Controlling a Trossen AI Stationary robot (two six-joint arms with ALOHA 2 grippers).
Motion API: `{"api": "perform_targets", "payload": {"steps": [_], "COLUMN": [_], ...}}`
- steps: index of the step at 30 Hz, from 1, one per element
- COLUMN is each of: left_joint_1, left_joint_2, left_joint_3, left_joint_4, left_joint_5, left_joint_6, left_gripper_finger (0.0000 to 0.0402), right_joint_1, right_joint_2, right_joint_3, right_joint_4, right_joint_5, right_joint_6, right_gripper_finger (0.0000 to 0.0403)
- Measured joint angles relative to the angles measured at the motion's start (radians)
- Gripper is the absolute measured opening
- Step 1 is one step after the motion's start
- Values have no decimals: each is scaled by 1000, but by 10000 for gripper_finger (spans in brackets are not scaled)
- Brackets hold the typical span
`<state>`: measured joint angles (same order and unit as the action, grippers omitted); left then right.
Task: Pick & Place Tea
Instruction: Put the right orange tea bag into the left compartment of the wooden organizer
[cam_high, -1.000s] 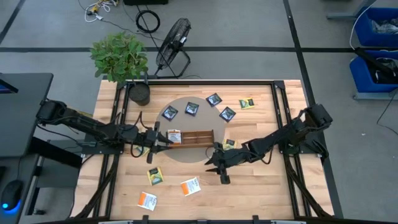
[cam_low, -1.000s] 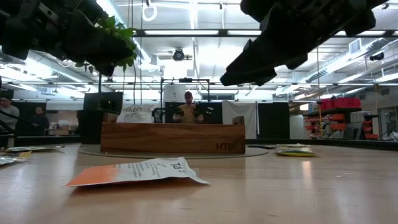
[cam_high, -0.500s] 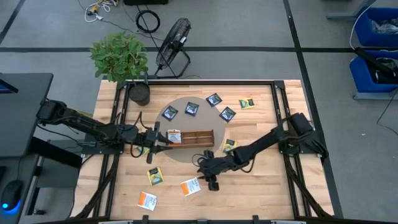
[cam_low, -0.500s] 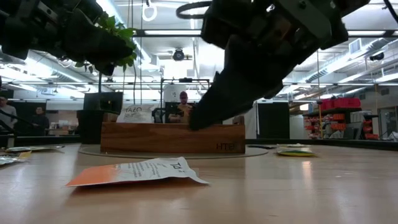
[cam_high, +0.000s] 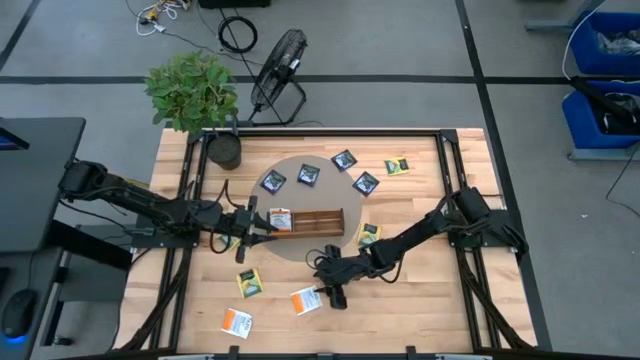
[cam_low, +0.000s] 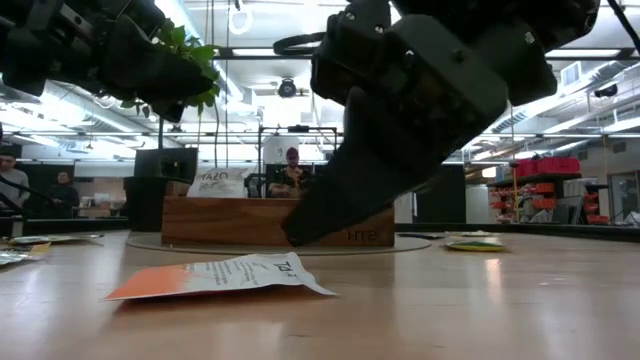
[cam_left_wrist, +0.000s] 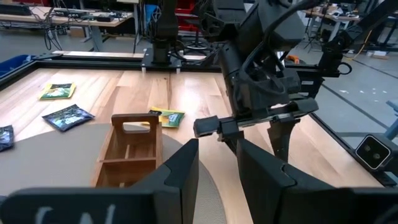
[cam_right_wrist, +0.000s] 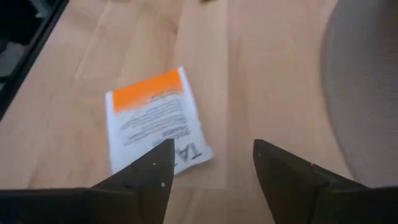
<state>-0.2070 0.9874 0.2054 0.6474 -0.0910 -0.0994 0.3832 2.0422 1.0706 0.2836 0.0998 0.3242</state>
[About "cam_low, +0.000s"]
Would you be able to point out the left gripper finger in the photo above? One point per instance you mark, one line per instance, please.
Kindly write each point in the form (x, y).
(150, 70)
(170, 111)

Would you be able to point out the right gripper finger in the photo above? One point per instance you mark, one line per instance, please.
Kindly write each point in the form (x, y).
(380, 205)
(360, 165)

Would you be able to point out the dark purple tea packet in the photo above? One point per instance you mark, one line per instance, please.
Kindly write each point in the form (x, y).
(420, 235)

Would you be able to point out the orange white tea packet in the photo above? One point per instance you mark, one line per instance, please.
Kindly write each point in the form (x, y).
(200, 280)
(217, 184)

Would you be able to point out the yellow green tea packet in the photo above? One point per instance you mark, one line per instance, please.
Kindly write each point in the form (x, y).
(55, 238)
(470, 233)
(17, 255)
(475, 245)

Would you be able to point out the wooden tea organizer box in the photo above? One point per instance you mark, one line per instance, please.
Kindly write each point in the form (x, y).
(225, 222)

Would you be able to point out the white cloth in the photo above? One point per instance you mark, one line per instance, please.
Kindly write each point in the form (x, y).
(405, 215)

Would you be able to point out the round grey mat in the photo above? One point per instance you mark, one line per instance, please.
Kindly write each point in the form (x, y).
(410, 245)

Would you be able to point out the black monitor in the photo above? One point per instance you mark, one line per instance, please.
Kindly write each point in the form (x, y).
(175, 165)

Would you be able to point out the black partition panel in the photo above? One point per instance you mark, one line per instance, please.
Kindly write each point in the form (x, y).
(445, 200)

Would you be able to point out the person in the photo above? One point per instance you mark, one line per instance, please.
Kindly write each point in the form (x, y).
(12, 187)
(62, 192)
(290, 182)

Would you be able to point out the white board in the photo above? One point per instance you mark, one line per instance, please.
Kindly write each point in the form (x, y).
(277, 150)

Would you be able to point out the potted green plant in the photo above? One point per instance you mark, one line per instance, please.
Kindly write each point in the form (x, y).
(145, 205)

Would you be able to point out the white air vent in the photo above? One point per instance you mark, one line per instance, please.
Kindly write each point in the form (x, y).
(570, 74)

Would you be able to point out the yellow pole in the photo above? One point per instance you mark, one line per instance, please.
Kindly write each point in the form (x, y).
(515, 195)

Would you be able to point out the shelf with red bins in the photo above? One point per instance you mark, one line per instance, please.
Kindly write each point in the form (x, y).
(547, 166)

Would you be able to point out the black ceiling speaker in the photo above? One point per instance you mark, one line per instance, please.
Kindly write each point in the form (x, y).
(606, 91)

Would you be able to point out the black stand frame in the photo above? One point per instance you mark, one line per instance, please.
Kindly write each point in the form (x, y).
(298, 128)

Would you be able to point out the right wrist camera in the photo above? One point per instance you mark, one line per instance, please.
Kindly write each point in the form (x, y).
(350, 55)

